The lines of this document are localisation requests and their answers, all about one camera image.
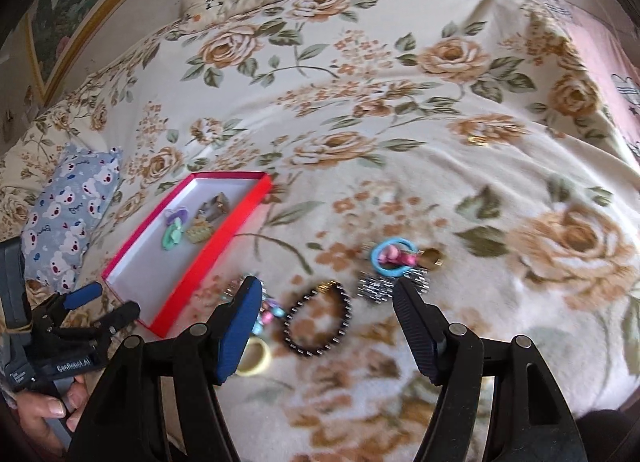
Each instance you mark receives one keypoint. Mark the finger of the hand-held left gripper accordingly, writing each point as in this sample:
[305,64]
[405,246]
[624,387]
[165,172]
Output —
[82,294]
[117,317]

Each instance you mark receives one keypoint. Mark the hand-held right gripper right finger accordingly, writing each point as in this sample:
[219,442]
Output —
[416,324]

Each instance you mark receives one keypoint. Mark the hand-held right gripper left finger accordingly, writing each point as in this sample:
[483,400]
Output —
[239,337]

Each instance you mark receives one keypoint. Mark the red jewelry box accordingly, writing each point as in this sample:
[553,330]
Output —
[150,252]

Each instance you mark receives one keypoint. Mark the person's left hand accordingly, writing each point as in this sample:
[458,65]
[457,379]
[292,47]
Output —
[50,407]

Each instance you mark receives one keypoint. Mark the gold round clip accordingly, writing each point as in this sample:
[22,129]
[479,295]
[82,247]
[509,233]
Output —
[431,258]

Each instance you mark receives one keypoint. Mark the pink hair ornament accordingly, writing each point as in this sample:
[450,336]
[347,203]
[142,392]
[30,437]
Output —
[397,256]

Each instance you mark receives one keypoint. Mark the blue bear print pillow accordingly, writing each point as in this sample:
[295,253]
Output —
[70,212]

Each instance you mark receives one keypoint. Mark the green and purple hair clip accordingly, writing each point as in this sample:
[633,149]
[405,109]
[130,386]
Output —
[172,232]

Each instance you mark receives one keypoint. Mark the beige hair claw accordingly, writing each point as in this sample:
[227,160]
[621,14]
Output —
[199,233]

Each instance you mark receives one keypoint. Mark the brown hair clip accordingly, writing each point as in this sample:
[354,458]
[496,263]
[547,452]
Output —
[215,207]

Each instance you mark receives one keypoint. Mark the floral cream blanket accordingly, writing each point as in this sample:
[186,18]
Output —
[400,167]

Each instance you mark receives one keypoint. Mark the pink printed blanket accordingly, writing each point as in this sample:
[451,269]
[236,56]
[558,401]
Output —
[600,57]

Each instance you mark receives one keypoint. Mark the framed wall painting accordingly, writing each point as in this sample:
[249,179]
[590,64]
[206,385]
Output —
[80,2]

